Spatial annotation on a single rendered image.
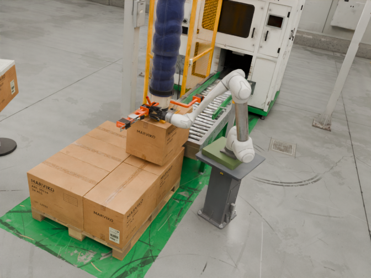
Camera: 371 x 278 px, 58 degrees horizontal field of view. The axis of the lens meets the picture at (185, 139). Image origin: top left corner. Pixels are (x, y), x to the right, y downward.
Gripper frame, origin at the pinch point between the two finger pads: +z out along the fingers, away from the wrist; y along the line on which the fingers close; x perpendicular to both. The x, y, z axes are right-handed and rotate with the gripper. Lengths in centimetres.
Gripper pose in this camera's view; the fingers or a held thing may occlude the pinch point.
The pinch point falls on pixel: (146, 109)
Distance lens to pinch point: 293.4
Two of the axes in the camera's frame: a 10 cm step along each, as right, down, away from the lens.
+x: 4.0, -4.2, 8.1
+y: -1.4, 8.5, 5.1
